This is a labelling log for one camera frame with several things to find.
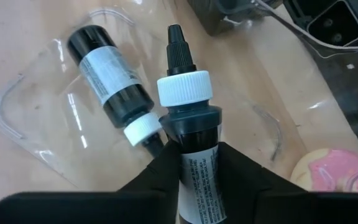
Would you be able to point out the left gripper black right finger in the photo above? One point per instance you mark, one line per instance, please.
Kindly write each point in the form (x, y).
(275, 205)

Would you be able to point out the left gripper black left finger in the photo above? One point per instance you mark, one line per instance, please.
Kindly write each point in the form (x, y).
(104, 208)

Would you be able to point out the pink frosted donut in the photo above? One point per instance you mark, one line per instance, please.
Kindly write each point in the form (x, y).
(331, 168)

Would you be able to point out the clear plastic bin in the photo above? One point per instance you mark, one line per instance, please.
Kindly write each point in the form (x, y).
(57, 124)

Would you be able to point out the black slotted plastic basket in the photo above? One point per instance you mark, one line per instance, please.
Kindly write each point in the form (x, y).
(337, 28)

